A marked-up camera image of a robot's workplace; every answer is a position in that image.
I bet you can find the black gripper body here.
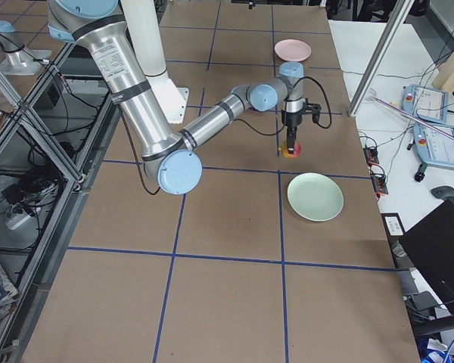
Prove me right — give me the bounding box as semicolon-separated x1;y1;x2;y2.
281;110;303;138

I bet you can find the red yellow pomegranate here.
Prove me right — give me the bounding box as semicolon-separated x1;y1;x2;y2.
280;141;301;158

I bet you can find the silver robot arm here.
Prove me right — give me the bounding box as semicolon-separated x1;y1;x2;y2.
47;1;304;194
0;20;51;76

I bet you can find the light green plate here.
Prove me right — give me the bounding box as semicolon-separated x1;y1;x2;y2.
287;172;344;222

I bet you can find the pink plate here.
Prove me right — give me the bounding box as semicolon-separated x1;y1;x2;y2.
274;39;312;62

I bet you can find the orange black power strip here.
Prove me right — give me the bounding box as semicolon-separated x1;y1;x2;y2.
363;146;388;199

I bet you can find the pink grabber stick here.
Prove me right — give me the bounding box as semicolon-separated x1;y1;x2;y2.
367;95;454;144

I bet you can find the far blue teach pendant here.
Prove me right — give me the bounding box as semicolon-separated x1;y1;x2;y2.
402;84;449;124

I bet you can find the blue teach pendant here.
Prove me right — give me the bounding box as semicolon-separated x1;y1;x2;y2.
402;84;449;124
413;123;454;169

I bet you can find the near blue teach pendant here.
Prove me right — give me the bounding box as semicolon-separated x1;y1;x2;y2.
413;123;454;169

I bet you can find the black computer mouse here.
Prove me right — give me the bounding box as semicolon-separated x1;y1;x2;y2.
431;185;454;200

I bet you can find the white central column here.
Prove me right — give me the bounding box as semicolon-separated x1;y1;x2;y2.
121;0;189;124

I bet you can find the black monitor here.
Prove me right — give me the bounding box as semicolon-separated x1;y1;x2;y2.
400;199;454;314

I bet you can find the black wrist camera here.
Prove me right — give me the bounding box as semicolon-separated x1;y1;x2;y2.
303;98;322;125

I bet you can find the aluminium frame post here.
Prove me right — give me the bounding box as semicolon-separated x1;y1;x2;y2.
347;0;415;117

